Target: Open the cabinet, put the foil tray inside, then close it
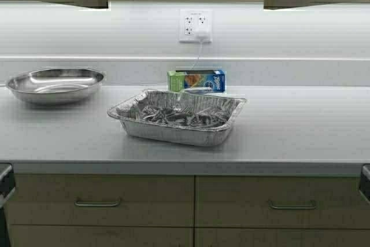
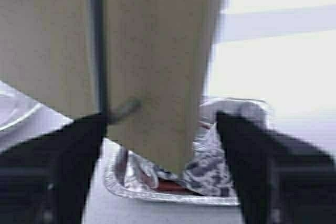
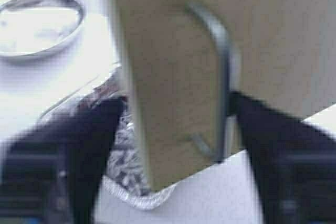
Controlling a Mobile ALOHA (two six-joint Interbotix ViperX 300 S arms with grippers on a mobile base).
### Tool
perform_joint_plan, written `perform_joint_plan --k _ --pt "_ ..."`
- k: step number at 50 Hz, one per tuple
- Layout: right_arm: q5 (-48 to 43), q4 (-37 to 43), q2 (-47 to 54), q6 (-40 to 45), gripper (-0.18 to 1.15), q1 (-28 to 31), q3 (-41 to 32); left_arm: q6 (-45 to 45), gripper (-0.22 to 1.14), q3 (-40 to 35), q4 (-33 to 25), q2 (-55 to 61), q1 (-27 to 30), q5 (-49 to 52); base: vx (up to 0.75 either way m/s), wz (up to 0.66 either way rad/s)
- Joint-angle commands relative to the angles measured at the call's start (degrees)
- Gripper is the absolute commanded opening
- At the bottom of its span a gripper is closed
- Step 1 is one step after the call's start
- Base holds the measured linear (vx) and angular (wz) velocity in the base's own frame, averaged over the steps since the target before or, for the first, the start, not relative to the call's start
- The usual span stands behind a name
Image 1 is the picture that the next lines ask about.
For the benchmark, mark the stainless steel bowl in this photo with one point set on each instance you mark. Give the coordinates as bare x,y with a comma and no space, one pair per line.
56,86

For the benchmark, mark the left drawer front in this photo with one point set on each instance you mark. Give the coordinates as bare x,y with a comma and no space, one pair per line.
102,200

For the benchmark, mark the aluminium foil tray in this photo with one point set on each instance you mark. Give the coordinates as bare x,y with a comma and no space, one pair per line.
196,98

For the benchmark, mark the grey patterned cloth in tray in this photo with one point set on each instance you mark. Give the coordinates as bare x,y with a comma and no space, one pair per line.
177,115

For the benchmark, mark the white wall outlet plate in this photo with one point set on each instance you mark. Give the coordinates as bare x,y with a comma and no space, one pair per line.
190,21

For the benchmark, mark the right drawer handle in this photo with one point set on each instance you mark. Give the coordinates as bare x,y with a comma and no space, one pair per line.
293,207

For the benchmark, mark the right robot base edge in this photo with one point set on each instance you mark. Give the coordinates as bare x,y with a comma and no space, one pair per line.
364,184

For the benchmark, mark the drawer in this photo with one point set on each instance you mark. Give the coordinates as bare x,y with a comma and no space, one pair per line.
242,202
102,200

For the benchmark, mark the right drawer front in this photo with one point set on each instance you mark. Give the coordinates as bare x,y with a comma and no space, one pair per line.
242,202

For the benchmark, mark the Ziploc bag box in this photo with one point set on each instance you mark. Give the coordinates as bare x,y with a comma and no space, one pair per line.
180,80

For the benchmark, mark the left robot base edge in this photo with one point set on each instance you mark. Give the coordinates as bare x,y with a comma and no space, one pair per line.
8,183

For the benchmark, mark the drawer handle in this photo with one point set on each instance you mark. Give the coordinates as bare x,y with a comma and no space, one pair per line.
293,207
97,204

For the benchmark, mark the left drawer handle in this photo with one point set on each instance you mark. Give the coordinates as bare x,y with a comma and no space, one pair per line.
97,204

